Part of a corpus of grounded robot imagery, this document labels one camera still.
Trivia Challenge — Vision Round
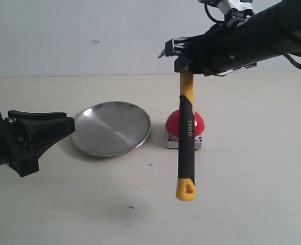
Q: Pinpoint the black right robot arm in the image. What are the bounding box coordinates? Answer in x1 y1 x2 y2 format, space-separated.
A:
161 0 301 77

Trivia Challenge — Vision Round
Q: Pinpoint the yellow black claw hammer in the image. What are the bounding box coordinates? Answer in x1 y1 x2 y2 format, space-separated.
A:
176 72 196 202

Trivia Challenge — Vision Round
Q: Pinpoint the red dome push button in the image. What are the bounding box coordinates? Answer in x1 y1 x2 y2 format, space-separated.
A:
165 110 206 150

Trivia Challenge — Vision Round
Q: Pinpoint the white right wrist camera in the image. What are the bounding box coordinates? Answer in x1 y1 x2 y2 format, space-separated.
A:
198 0 257 26

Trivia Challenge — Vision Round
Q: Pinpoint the round stainless steel plate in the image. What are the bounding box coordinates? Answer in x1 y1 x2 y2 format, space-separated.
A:
72 101 152 158

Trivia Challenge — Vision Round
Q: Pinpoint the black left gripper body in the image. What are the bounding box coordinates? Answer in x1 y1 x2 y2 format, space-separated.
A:
0 113 40 177

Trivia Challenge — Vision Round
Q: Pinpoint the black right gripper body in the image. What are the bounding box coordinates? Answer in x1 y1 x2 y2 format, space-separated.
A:
191 15 289 77

